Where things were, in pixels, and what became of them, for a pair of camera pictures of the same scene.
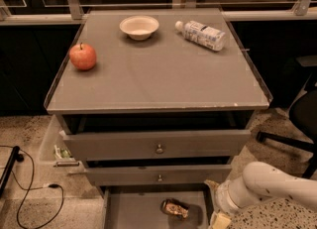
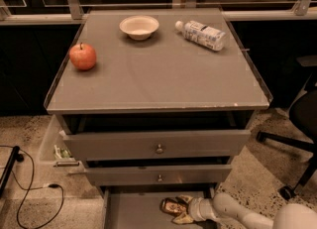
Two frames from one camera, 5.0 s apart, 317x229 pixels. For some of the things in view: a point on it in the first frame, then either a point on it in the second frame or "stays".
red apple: [82, 56] stays
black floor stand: [14, 157] stays
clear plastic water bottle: [202, 34] stays
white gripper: [222, 195] → [197, 209]
